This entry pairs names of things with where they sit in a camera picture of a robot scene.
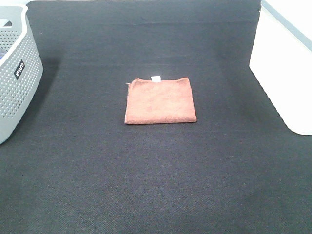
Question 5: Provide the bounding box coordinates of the orange towel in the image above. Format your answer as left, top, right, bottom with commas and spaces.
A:
124, 77, 197, 125

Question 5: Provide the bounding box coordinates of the black table mat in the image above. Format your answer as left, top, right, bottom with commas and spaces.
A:
0, 0, 312, 234

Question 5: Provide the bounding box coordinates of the white plastic basket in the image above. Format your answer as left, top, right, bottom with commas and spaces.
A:
249, 0, 312, 135

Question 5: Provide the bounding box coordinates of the grey perforated laundry basket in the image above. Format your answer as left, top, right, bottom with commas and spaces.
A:
0, 3, 43, 143

